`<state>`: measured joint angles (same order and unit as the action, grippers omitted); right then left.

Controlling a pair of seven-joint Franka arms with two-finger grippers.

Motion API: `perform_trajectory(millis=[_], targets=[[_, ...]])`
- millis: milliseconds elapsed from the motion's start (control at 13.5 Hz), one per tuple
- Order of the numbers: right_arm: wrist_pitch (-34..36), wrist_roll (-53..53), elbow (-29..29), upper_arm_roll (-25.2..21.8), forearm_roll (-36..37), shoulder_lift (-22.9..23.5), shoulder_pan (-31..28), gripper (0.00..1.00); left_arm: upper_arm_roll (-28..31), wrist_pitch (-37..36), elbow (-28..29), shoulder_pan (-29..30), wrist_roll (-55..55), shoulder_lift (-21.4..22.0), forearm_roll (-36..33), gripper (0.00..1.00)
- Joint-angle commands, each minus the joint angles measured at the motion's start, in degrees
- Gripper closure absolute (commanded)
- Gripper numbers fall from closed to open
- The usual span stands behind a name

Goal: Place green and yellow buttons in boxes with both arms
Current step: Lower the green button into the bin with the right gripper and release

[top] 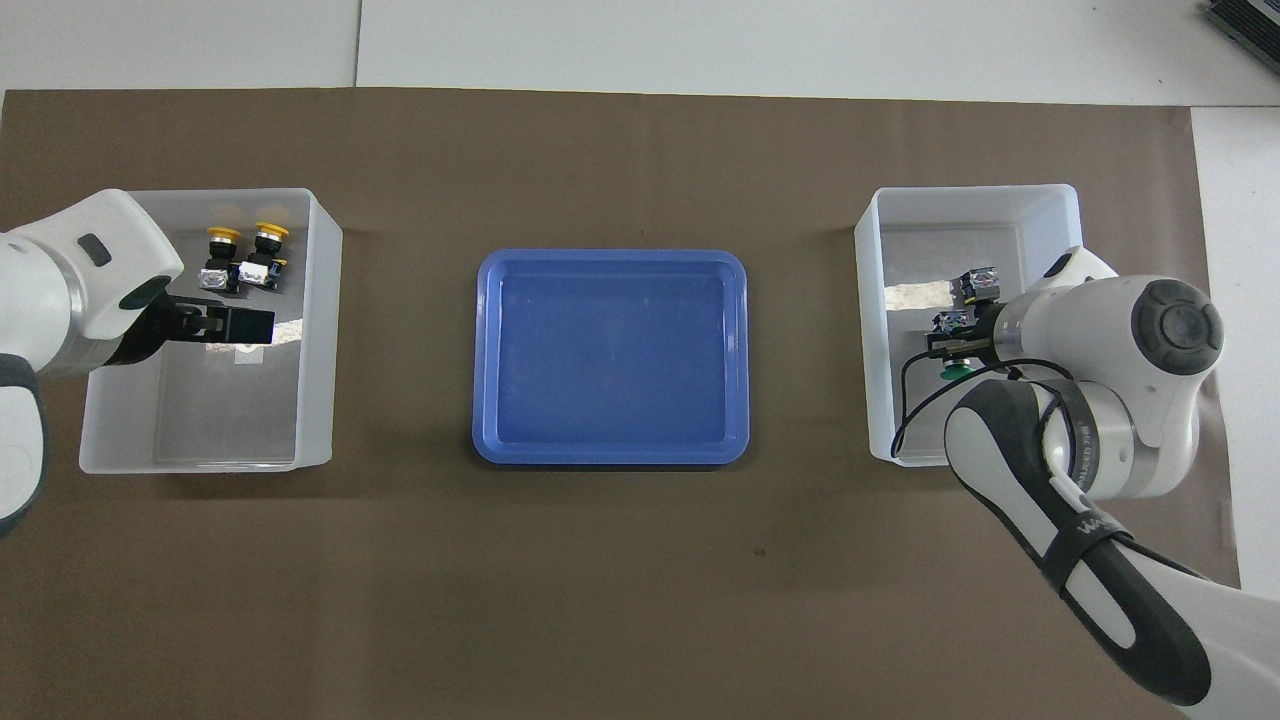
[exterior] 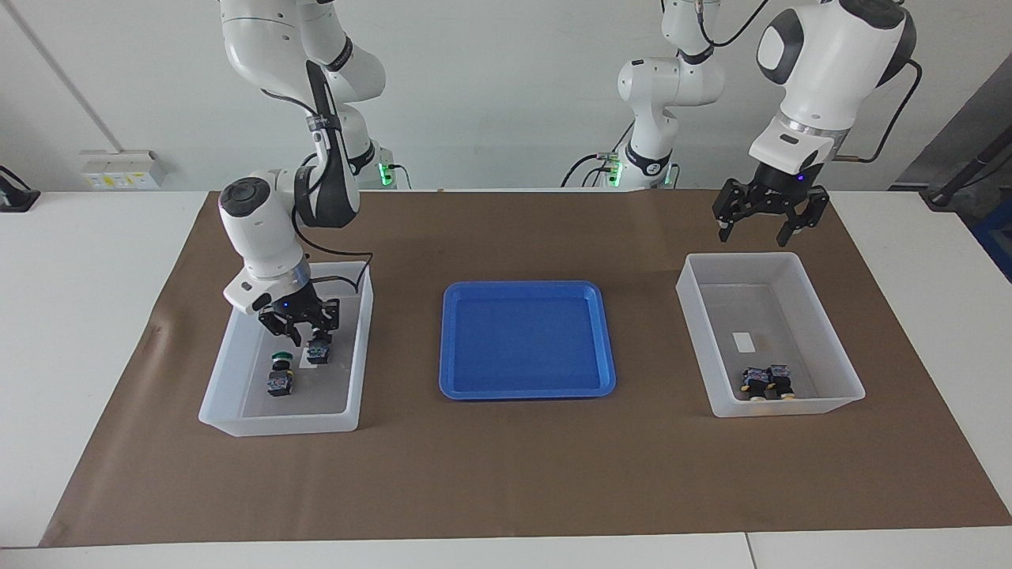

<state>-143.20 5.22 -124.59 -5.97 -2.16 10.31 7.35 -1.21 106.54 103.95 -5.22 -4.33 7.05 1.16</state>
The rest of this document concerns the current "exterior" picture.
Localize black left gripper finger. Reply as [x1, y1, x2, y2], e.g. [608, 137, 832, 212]
[776, 188, 831, 248]
[712, 179, 753, 243]

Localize translucent white plastic box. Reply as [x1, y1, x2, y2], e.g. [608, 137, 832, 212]
[676, 252, 867, 419]
[198, 263, 374, 438]

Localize black metal stand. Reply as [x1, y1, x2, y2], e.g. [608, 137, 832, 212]
[921, 126, 1012, 208]

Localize blue crate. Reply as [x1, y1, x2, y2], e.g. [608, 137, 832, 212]
[971, 202, 1012, 281]

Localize blue plastic tray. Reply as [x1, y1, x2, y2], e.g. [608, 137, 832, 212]
[439, 281, 617, 401]

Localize brown paper table mat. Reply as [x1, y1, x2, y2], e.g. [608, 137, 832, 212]
[40, 188, 1012, 548]

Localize black desk object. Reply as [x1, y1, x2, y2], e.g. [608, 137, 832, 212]
[0, 164, 40, 213]

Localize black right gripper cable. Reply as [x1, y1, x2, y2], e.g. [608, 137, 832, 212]
[261, 87, 372, 297]

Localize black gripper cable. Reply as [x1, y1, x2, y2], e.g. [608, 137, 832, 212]
[696, 0, 924, 164]
[261, 87, 372, 297]

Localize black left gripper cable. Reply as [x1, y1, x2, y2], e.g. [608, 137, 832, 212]
[696, 0, 924, 164]

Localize white wall socket box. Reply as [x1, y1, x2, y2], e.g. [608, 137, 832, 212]
[79, 150, 168, 190]

